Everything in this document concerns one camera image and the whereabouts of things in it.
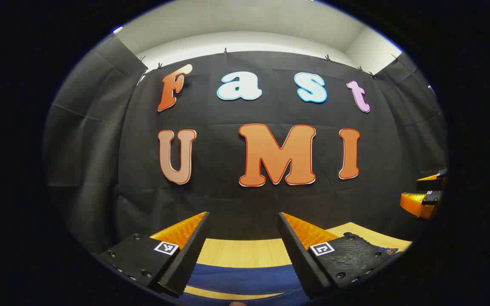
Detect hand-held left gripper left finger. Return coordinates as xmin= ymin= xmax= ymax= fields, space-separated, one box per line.
xmin=96 ymin=211 xmax=210 ymax=297

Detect blue denim jeans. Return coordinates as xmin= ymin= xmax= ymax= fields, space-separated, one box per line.
xmin=177 ymin=263 xmax=311 ymax=306

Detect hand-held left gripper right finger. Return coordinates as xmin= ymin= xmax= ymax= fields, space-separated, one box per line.
xmin=278 ymin=212 xmax=399 ymax=299

